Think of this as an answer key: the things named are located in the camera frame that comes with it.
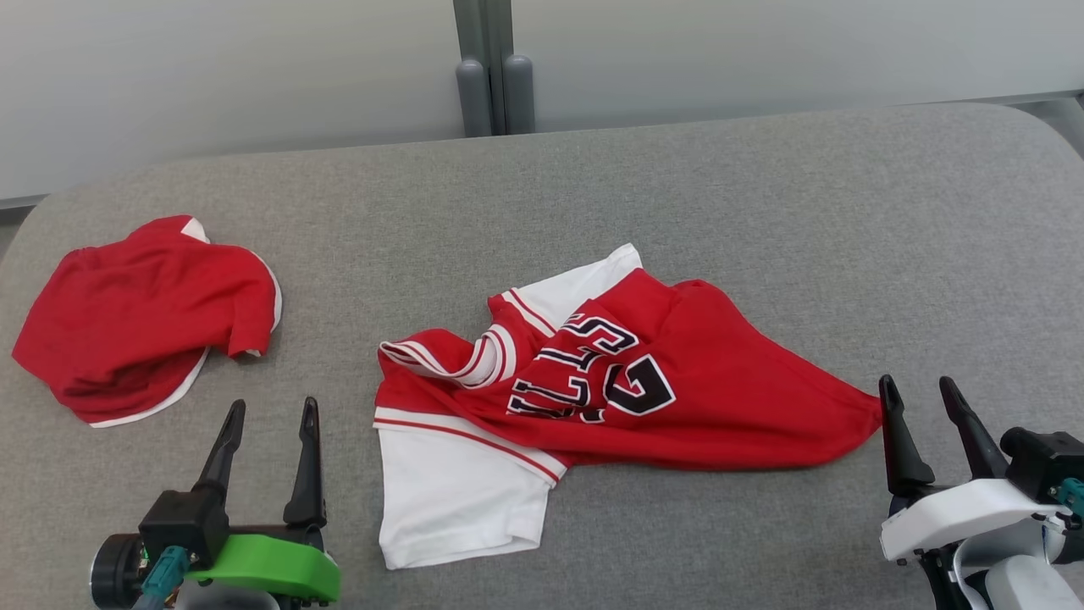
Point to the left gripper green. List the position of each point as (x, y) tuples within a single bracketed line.
[(279, 563)]

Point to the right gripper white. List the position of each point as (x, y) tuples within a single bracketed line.
[(957, 512)]

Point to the red shorts with white trim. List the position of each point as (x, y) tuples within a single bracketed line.
[(135, 313)]

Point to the red white basketball jersey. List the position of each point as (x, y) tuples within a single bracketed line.
[(728, 398)]

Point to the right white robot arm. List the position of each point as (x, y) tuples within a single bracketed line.
[(1016, 585)]

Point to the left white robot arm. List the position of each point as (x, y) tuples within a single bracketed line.
[(224, 600)]

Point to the grey fabric sofa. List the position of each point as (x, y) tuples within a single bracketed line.
[(762, 212)]

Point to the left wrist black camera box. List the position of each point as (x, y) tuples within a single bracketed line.
[(182, 525)]

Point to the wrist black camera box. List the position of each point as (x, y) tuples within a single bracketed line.
[(182, 525), (1046, 462)]

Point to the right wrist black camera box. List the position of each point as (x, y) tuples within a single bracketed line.
[(1046, 462)]

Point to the grey partition bottom rail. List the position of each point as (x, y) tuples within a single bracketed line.
[(19, 202), (1050, 100)]

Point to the grey partition post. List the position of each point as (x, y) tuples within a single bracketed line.
[(494, 68)]

